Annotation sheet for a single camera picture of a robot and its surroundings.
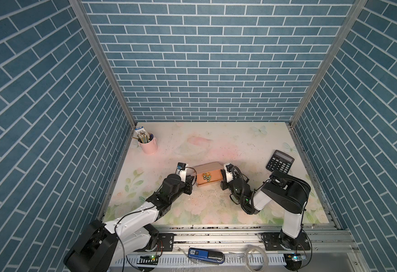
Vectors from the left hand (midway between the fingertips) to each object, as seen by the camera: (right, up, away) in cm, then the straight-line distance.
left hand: (193, 177), depth 85 cm
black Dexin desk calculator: (+50, +6, +14) cm, 53 cm away
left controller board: (-17, -33, -13) cm, 39 cm away
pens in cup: (-28, +20, +7) cm, 36 cm away
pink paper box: (+11, +3, +7) cm, 13 cm away
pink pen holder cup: (-27, +14, +15) cm, 34 cm away
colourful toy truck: (+7, -1, +7) cm, 9 cm away
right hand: (+14, +3, +6) cm, 15 cm away
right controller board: (+44, -33, -13) cm, 56 cm away
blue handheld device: (+9, -27, -18) cm, 34 cm away
